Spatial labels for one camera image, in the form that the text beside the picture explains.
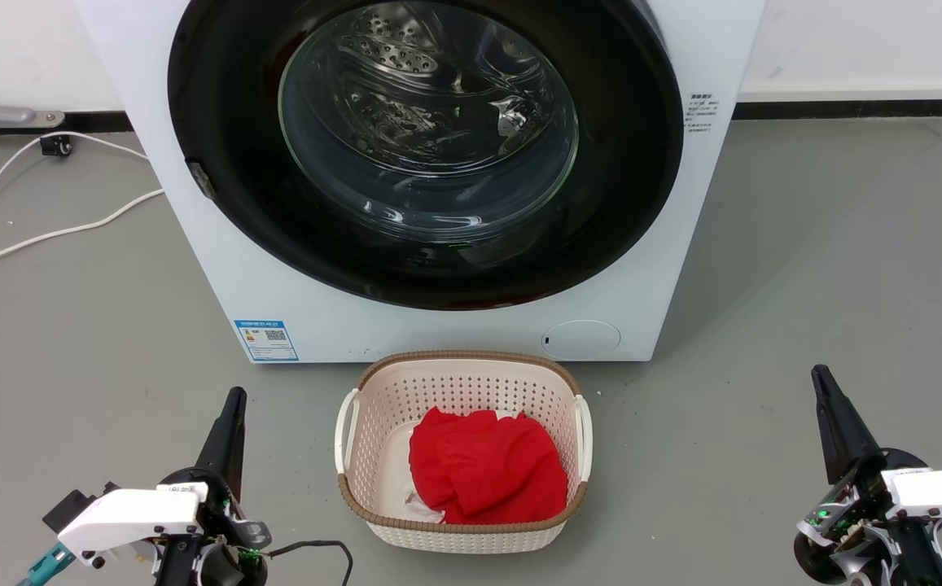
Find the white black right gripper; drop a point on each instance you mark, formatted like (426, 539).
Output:
(926, 496)

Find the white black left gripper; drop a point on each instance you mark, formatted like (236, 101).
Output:
(133, 517)

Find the white front-load washing machine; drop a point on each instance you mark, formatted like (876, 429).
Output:
(194, 268)

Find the round black glass washer door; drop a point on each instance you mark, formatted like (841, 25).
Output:
(226, 106)

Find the blue energy label sticker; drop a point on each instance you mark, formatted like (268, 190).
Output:
(266, 340)

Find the cream perforated laundry basket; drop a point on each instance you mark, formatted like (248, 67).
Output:
(381, 407)

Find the white garment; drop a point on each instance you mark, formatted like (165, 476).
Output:
(424, 508)

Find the red garment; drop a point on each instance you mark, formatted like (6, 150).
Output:
(487, 472)

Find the round white filter cover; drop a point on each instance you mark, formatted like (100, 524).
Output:
(580, 338)

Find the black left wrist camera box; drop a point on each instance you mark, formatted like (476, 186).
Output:
(72, 506)

